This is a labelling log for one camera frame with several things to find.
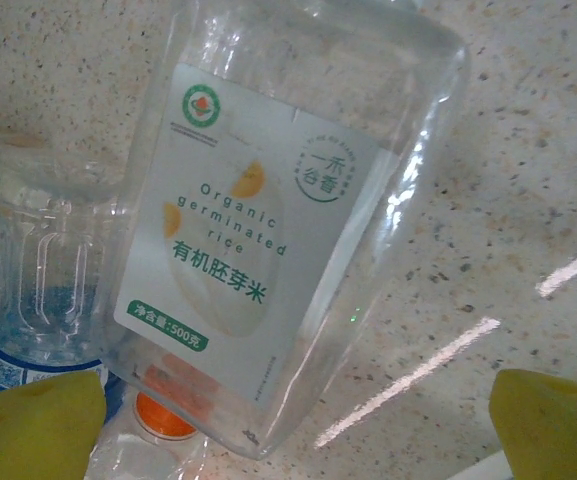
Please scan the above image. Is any clear water bottle blue label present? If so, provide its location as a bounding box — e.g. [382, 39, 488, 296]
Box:
[0, 142, 137, 426]

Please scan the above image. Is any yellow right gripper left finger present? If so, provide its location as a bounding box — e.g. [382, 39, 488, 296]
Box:
[0, 370, 108, 480]

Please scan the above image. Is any orange snack bag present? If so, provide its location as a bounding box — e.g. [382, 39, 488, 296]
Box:
[85, 389, 209, 480]

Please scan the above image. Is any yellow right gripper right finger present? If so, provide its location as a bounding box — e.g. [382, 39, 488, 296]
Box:
[487, 368, 577, 480]

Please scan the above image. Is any clear square organic rice bottle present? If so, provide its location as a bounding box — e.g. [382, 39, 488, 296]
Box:
[98, 0, 472, 460]

